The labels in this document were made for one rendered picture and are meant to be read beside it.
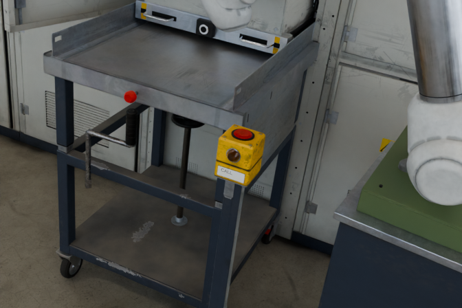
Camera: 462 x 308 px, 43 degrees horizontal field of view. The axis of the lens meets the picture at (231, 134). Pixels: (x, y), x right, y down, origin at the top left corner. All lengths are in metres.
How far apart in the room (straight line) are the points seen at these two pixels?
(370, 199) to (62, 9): 1.21
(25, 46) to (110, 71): 1.13
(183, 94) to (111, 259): 0.71
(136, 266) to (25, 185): 0.87
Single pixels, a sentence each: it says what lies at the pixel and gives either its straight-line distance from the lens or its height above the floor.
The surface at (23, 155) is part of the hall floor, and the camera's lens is 2.88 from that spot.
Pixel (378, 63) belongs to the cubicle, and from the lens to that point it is 2.02.
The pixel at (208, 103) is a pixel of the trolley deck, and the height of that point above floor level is 0.85.
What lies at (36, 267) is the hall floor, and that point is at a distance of 2.25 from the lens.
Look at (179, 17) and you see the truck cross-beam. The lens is 1.93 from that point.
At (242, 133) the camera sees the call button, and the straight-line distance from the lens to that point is 1.23.
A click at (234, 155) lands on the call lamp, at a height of 0.88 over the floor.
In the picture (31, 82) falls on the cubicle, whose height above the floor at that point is 0.35.
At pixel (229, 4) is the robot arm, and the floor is 1.11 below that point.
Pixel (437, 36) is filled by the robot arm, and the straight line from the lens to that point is 1.08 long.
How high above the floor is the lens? 1.48
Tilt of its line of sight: 28 degrees down
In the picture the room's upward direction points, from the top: 8 degrees clockwise
